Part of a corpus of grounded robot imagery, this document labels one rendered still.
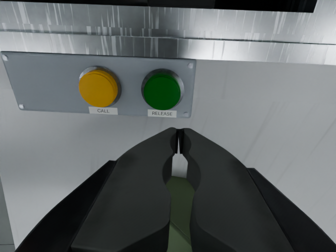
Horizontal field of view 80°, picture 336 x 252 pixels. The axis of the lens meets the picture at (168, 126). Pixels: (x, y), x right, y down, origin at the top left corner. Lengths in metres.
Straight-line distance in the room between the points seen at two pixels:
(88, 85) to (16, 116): 0.24
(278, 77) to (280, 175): 0.21
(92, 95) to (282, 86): 0.28
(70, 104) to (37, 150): 0.23
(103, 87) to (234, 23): 0.15
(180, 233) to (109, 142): 0.20
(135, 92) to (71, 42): 0.08
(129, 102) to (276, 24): 0.17
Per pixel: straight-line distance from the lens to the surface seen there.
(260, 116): 0.38
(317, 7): 0.25
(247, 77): 0.35
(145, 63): 0.22
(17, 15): 0.27
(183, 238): 0.35
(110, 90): 0.23
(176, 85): 0.22
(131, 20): 0.22
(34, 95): 0.28
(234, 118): 0.37
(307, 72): 0.38
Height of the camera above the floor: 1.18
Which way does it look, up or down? 62 degrees down
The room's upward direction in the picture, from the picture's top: 175 degrees counter-clockwise
